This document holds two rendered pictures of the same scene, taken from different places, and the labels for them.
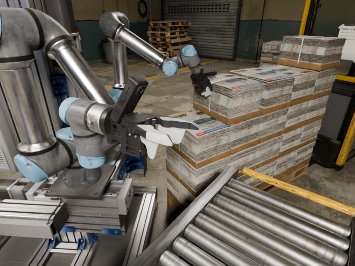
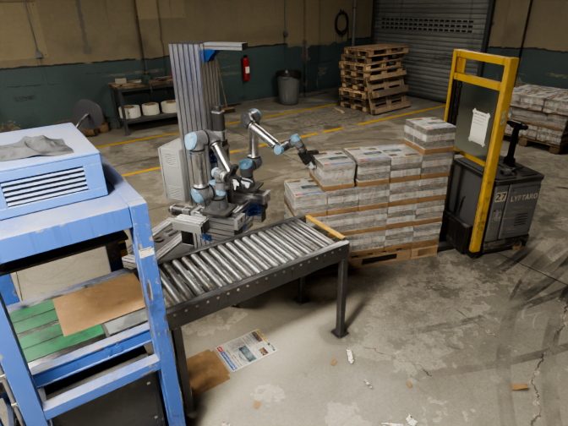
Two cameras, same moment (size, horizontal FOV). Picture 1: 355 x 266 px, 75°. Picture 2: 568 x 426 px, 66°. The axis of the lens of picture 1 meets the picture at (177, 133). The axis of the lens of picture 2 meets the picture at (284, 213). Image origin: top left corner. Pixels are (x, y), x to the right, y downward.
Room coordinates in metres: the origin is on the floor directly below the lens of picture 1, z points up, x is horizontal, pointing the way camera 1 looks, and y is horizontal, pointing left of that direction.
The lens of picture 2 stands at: (-1.99, -1.10, 2.31)
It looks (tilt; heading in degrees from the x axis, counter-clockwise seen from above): 26 degrees down; 19
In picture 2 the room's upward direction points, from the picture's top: 1 degrees counter-clockwise
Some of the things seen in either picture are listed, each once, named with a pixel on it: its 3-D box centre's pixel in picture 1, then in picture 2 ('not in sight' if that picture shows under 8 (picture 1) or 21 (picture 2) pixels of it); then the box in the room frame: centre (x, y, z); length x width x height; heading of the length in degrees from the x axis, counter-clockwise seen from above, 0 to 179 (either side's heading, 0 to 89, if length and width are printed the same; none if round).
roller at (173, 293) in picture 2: not in sight; (167, 286); (-0.18, 0.26, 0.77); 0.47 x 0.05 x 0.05; 52
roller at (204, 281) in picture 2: not in sight; (198, 275); (-0.03, 0.15, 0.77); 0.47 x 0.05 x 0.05; 52
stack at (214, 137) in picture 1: (237, 154); (349, 221); (1.64, -0.50, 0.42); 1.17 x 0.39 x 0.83; 123
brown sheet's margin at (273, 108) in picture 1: (256, 100); (365, 175); (1.72, -0.61, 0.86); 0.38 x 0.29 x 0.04; 33
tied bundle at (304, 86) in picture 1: (282, 84); (395, 162); (1.88, -0.86, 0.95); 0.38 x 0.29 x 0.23; 32
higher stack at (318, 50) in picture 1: (295, 111); (421, 189); (2.04, -1.11, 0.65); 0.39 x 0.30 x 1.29; 33
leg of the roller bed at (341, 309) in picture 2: not in sight; (341, 297); (0.59, -0.65, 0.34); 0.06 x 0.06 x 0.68; 52
